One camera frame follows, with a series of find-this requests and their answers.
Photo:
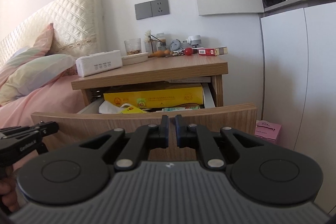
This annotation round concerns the white tissue pack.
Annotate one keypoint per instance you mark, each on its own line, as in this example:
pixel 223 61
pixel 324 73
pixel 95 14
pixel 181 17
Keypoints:
pixel 98 62

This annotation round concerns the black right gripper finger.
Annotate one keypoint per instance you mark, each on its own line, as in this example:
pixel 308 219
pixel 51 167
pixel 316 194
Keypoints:
pixel 124 151
pixel 215 150

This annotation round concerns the pink box on floor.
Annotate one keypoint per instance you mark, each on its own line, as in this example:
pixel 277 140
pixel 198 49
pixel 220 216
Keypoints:
pixel 268 131

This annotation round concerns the white plastic bag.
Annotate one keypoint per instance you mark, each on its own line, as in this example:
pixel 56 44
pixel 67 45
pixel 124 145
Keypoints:
pixel 108 108

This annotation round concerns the grey wall socket panel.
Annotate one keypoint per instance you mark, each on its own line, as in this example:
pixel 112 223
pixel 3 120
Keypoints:
pixel 151 9

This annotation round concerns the person's left hand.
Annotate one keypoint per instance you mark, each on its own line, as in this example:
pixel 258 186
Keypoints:
pixel 8 190

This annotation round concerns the red cigarette box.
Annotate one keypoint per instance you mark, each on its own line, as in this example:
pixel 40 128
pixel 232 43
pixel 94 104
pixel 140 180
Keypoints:
pixel 212 51

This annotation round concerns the pink bed sheet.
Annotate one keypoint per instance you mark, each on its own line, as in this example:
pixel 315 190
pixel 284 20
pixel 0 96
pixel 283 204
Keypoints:
pixel 56 97

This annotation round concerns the clear drinking glass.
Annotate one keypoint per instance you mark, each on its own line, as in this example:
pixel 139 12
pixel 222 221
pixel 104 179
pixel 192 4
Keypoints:
pixel 133 46

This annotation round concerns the yellow flat box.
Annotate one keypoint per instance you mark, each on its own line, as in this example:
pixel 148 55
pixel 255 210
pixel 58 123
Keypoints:
pixel 158 98

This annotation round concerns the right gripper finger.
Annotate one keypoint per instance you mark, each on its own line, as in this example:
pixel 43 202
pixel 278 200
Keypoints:
pixel 41 129
pixel 4 132

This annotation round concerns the white wardrobe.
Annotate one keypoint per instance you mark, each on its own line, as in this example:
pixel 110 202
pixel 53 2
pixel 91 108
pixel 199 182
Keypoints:
pixel 299 81

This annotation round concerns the cream shallow dish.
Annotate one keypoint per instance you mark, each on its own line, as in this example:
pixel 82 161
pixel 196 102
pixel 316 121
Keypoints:
pixel 134 59

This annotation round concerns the orange wooden gourd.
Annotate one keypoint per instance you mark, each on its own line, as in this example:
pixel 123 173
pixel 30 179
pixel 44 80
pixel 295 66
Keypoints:
pixel 161 53

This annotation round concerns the pastel striped pillow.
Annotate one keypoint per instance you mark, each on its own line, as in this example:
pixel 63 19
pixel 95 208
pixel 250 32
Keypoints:
pixel 35 74

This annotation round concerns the reed diffuser bottle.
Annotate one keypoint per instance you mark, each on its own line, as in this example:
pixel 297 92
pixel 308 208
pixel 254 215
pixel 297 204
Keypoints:
pixel 154 43

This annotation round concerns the pink striped pillow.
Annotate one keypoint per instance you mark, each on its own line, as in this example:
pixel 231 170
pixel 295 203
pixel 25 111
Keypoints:
pixel 41 46

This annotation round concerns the white plug adapter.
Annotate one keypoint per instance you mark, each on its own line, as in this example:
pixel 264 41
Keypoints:
pixel 195 40

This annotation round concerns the wooden nightstand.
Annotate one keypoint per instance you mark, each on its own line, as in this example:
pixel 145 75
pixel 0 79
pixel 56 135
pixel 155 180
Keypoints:
pixel 158 69

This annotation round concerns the red round ball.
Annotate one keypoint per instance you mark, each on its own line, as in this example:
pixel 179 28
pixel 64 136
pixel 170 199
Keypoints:
pixel 188 51

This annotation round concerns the cream quilted headboard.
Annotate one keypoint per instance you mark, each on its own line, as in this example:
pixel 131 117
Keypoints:
pixel 78 29

